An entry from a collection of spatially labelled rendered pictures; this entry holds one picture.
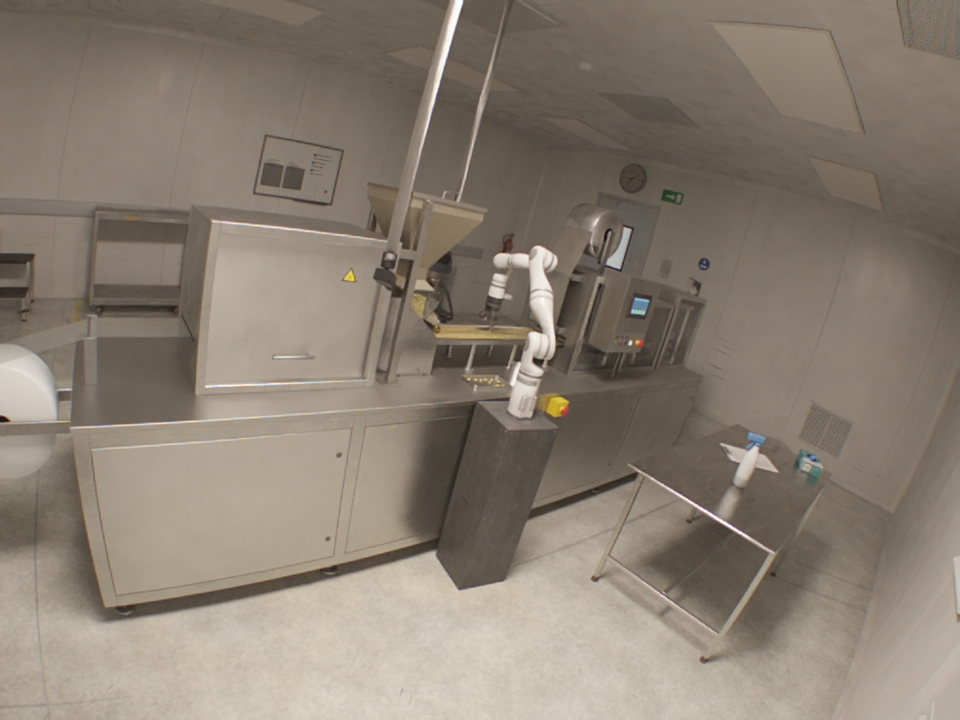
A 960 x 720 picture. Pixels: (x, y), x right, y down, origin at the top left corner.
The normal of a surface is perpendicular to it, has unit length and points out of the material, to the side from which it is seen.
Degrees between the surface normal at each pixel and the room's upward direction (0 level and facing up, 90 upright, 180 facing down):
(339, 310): 90
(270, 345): 90
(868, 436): 90
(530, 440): 90
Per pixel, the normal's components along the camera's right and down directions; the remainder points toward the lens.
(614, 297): -0.73, 0.01
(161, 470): 0.63, 0.37
